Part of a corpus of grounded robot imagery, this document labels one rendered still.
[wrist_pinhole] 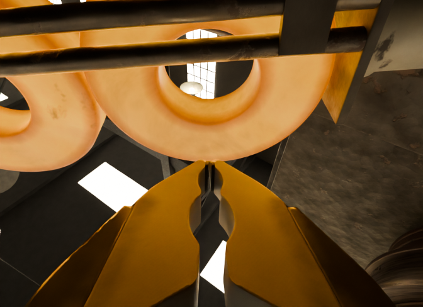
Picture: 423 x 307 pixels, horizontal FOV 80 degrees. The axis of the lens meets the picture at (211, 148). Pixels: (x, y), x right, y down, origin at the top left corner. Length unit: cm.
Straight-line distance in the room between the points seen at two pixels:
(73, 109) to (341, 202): 56
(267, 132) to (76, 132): 14
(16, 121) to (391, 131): 44
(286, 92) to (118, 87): 11
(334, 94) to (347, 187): 44
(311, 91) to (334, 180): 43
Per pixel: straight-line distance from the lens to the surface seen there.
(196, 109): 19
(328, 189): 62
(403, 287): 53
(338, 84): 17
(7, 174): 305
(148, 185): 880
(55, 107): 20
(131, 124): 19
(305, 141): 56
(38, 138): 23
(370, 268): 64
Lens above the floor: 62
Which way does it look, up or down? 46 degrees up
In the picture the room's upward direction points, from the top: 177 degrees counter-clockwise
